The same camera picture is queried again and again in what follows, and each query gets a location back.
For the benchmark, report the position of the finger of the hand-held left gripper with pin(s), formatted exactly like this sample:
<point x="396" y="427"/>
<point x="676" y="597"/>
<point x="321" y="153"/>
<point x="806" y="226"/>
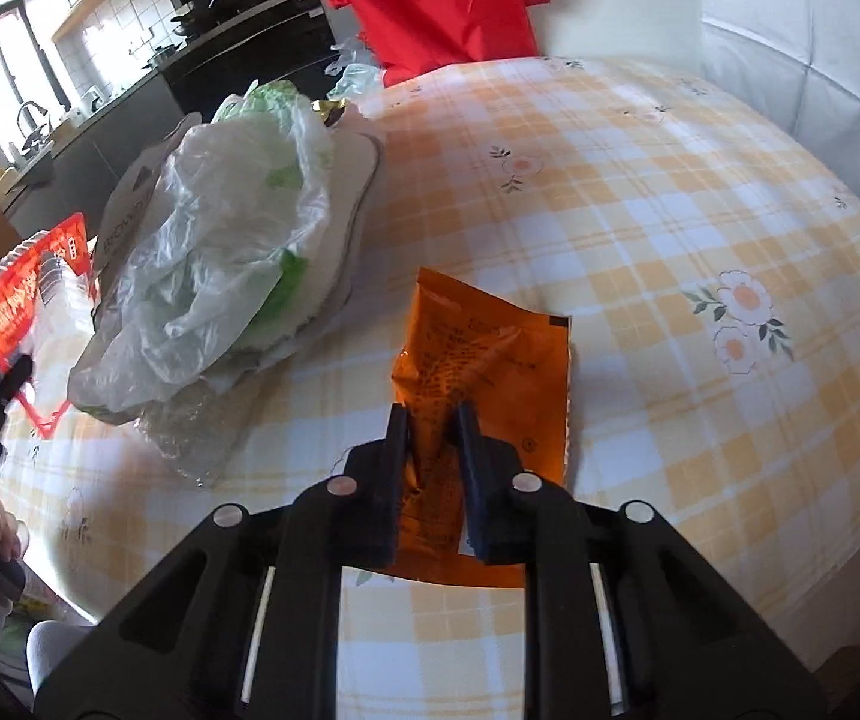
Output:
<point x="18" y="373"/>

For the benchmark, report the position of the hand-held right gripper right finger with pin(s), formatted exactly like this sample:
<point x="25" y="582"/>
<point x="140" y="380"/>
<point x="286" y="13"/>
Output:
<point x="475" y="495"/>

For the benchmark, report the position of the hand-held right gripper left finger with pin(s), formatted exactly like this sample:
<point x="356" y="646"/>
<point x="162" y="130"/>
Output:
<point x="396" y="480"/>

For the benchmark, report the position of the red and white plastic packaging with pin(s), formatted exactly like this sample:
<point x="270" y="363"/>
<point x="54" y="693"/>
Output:
<point x="6" y="307"/>

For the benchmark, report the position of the orange snack packet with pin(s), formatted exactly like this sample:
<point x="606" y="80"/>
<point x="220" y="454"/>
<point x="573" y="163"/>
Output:
<point x="475" y="345"/>

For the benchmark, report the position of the clear plastic tray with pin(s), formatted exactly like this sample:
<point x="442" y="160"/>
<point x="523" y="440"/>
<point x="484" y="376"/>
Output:
<point x="190" y="427"/>

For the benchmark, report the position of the translucent white plastic bag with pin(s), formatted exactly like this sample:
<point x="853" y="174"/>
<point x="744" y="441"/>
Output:
<point x="212" y="240"/>

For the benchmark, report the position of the grey kitchen cabinet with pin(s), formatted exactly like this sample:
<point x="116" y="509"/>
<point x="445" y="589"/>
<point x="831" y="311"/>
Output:
<point x="100" y="142"/>

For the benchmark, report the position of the steel kitchen faucet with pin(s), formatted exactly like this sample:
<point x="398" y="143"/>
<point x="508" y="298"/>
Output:
<point x="20" y="120"/>

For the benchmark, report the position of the gold foil wrapper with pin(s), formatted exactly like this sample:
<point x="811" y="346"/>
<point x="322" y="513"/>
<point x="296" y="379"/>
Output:
<point x="329" y="111"/>

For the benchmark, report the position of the black built-in oven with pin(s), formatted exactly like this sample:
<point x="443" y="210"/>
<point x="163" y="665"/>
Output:
<point x="250" y="52"/>

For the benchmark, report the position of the red cloth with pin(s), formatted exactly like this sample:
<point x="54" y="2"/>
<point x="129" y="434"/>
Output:
<point x="437" y="0"/>

